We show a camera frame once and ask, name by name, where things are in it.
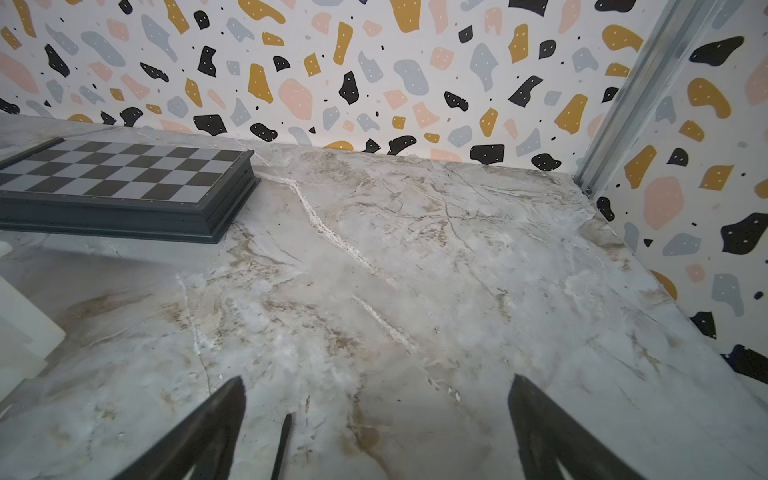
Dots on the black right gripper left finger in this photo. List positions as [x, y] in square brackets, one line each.
[202, 445]

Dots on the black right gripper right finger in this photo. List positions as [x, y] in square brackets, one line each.
[551, 443]

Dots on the white plastic bin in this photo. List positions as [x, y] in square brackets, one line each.
[28, 337]

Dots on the black checkered chess board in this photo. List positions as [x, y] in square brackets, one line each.
[126, 190]

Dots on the aluminium corner post right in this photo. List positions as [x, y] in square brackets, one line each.
[658, 62]

